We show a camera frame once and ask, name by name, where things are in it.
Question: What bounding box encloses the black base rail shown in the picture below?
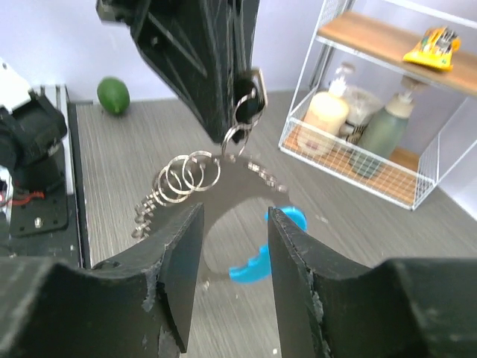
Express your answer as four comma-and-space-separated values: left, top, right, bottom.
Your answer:
1, 85, 91, 269

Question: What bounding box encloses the green pump bottle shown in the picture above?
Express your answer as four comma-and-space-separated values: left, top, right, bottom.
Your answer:
350, 75, 426, 178

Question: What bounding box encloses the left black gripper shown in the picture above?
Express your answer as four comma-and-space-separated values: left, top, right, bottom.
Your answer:
96, 0, 260, 143

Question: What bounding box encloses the yellow candy bag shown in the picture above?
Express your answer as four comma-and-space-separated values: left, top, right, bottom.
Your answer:
402, 26, 461, 72

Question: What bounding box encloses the green avocado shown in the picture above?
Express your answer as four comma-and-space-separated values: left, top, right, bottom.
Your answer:
97, 77, 130, 116

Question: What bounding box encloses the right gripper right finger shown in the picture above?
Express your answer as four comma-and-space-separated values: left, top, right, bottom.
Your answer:
268, 208, 476, 357

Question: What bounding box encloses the patterned jar on shelf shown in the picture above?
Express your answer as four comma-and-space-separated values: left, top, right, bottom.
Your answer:
338, 86, 382, 144

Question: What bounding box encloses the cream pump bottle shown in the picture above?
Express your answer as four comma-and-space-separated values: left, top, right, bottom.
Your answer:
297, 63, 355, 157

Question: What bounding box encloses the white wire shelf rack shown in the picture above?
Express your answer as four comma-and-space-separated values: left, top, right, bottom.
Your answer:
279, 1, 476, 212

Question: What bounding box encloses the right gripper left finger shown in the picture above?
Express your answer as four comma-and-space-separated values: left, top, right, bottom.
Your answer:
1, 204, 204, 357

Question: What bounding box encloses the black-headed key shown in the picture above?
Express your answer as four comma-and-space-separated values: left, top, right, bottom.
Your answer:
234, 67, 268, 129

